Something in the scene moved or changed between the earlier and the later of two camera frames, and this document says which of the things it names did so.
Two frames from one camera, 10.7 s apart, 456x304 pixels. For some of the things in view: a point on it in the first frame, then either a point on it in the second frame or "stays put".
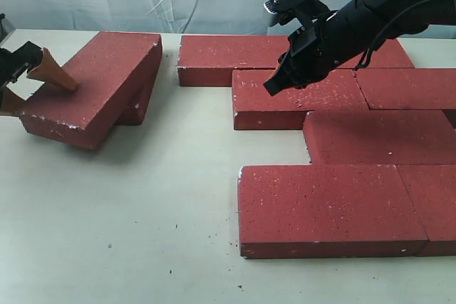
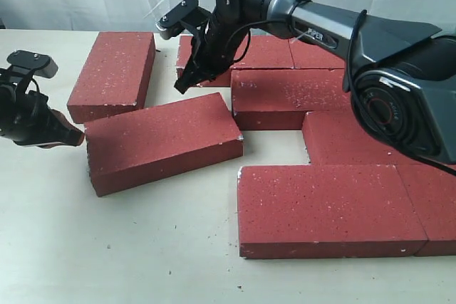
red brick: [432, 191] stays put
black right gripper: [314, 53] to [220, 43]
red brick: [209, 60] stays put
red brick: [326, 211] stays put
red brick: [110, 71] to [132, 149]
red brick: [255, 108] stays put
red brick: [134, 115] to [115, 77]
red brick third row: [380, 137] stays put
